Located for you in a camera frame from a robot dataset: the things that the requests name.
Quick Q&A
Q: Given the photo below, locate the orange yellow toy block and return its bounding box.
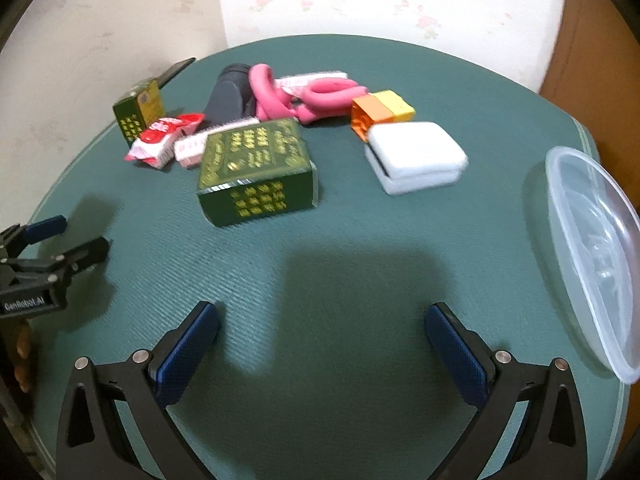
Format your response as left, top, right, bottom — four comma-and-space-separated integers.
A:
350, 90, 417, 142

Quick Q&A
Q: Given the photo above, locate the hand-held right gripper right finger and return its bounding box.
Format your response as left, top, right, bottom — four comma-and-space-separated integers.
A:
424, 302, 588, 480

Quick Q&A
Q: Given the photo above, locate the pink white packet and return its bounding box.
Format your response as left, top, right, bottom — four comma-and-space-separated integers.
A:
274, 71, 348, 98

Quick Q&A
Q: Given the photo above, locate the clear plastic container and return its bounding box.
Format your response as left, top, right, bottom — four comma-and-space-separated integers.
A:
545, 146, 640, 385

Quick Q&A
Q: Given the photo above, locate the white box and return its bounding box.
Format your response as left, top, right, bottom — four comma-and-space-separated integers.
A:
364, 121, 469, 196

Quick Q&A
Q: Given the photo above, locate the dark grey wedge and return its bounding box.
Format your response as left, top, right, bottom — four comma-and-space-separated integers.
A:
205, 63, 258, 126

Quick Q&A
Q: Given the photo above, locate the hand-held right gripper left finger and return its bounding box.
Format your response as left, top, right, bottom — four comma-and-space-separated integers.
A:
56, 301, 221, 480

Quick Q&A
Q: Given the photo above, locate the person's left hand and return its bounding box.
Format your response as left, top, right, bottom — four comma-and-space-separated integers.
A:
12, 322, 37, 394

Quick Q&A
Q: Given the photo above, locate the large green box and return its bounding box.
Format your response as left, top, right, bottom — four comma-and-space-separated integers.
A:
196, 117, 319, 227

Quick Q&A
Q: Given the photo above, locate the pink labelled roll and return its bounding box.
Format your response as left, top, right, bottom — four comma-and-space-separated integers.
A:
174, 130, 211, 167

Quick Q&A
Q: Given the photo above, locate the red white packet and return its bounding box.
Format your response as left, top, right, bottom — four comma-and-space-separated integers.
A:
124, 112, 206, 168

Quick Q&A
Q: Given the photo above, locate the wooden door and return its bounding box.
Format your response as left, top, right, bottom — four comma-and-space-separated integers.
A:
537, 0, 640, 161

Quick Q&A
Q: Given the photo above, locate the green table mat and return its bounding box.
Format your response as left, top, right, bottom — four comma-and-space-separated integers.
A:
0, 35, 632, 480

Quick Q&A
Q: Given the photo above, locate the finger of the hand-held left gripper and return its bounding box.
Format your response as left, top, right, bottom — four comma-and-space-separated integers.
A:
10, 236, 110, 287
0, 215, 68, 261

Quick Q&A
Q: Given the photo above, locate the small green box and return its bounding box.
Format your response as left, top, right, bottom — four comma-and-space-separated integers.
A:
112, 79, 166, 150

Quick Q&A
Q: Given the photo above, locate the pink foam loop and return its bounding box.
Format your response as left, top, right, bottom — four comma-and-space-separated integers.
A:
248, 63, 301, 122
295, 80, 370, 126

